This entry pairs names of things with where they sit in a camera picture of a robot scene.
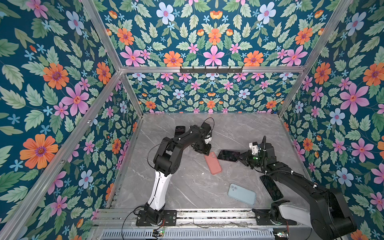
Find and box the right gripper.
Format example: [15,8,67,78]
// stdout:
[234,150,266,169]

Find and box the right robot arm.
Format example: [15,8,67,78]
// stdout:
[237,142,358,240]

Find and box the white vented cable duct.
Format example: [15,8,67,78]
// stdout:
[101,228,275,240]

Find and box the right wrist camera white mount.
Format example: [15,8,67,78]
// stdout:
[249,142,260,155]

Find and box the black hook rail bracket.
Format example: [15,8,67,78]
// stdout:
[179,66,243,74]

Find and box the black smartphone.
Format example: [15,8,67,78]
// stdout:
[260,175,284,202]
[217,150,241,163]

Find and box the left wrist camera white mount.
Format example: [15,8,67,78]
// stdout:
[205,133,212,144]

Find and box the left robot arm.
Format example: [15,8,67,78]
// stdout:
[144,122,212,222]

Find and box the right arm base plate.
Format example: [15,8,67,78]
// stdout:
[252,209,298,226]

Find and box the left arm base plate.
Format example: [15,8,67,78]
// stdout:
[136,210,178,227]

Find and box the pink phone case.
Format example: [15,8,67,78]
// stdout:
[204,152,222,175]

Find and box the aluminium front rail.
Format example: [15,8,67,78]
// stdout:
[94,205,312,228]

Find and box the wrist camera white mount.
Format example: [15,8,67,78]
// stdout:
[205,133,212,144]
[249,142,260,155]

